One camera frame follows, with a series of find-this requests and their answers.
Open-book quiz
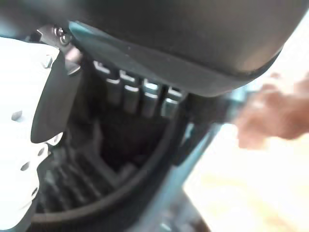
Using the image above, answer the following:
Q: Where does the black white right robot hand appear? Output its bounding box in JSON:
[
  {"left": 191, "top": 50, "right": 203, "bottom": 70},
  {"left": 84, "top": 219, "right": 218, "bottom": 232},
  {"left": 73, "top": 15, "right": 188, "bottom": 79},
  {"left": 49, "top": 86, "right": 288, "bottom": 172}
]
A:
[{"left": 0, "top": 0, "right": 309, "bottom": 232}]

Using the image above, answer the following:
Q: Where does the grey front-load washing machine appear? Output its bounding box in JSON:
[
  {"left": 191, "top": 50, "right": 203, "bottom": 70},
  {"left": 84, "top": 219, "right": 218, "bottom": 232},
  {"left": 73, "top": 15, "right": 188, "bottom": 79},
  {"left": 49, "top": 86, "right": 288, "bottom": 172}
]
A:
[{"left": 30, "top": 60, "right": 252, "bottom": 232}]

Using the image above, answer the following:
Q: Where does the brown wicker laundry basket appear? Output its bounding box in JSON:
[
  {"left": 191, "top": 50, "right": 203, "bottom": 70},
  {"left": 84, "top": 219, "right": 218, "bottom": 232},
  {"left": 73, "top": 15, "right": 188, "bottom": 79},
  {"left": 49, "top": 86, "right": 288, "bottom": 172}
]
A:
[{"left": 235, "top": 72, "right": 309, "bottom": 148}]

